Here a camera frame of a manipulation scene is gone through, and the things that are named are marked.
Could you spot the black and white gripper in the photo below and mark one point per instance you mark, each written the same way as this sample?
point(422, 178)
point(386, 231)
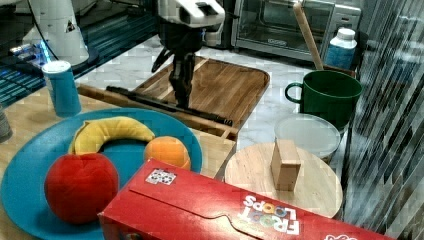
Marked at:
point(181, 23)

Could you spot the wooden drawer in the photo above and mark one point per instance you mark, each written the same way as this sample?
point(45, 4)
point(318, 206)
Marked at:
point(198, 123)

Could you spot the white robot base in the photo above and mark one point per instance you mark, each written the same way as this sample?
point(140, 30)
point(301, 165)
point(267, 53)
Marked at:
point(55, 42)

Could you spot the wooden cutting board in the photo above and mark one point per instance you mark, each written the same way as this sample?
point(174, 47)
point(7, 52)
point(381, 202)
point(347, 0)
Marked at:
point(229, 90)

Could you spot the orange plush fruit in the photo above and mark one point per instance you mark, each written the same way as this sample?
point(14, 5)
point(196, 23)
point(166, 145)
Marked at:
point(169, 150)

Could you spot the silver toaster oven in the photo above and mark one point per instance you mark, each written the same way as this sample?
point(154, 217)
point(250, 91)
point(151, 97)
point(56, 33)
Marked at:
point(270, 26)

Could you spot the yellow plush banana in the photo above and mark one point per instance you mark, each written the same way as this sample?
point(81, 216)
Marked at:
point(93, 134)

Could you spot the blue can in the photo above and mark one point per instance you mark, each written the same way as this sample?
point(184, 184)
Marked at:
point(61, 85)

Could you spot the red Froot Loops box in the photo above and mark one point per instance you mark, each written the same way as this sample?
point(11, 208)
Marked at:
point(163, 202)

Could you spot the glass jar with wooden lid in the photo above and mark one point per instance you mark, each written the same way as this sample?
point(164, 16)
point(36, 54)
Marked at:
point(317, 188)

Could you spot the red plush apple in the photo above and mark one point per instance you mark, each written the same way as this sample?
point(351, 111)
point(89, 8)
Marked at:
point(78, 187)

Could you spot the green mug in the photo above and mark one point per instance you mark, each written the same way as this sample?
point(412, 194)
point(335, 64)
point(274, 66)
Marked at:
point(327, 94)

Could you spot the white and blue bottle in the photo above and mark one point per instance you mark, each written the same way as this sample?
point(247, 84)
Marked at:
point(341, 49)

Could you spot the brown wooden utensil holder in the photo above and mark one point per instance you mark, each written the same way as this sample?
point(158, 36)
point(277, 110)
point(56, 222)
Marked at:
point(345, 71)

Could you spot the grey cup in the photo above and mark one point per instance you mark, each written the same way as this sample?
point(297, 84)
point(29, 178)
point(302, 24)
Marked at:
point(5, 129)

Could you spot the blue plate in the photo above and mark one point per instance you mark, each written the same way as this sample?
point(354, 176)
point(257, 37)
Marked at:
point(22, 189)

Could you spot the black drawer handle bar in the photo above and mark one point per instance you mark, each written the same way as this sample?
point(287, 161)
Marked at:
point(165, 105)

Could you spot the wooden utensil handle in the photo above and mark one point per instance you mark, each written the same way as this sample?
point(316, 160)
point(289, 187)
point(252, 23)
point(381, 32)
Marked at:
point(307, 34)

